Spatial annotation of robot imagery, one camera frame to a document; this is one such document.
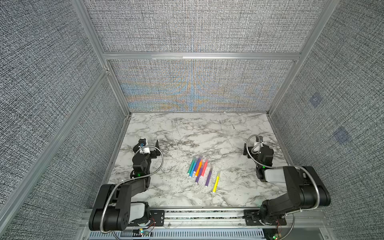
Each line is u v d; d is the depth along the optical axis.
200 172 0.88
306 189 0.44
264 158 0.70
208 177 0.87
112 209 0.42
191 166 0.90
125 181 0.53
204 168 0.90
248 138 1.06
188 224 0.73
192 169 0.89
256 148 0.78
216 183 0.84
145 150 0.74
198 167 0.90
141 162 0.64
